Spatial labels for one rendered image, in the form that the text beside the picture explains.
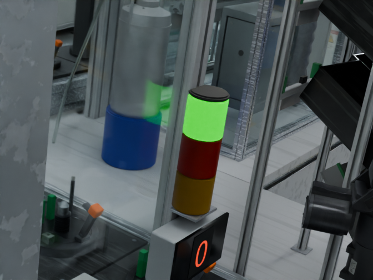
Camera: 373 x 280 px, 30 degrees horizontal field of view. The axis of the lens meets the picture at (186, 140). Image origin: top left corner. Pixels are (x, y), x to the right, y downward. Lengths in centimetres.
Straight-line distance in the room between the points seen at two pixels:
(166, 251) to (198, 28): 27
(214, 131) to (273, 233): 93
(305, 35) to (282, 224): 70
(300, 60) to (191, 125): 145
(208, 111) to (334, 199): 24
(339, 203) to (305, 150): 134
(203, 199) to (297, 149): 144
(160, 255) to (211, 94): 21
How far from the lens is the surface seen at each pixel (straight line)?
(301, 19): 127
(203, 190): 86
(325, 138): 157
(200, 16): 81
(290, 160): 219
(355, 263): 100
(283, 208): 187
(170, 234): 86
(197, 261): 91
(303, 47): 225
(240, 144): 208
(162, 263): 87
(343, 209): 96
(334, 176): 126
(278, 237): 172
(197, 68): 83
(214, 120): 82
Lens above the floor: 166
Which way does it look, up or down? 21 degrees down
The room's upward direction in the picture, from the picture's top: 9 degrees clockwise
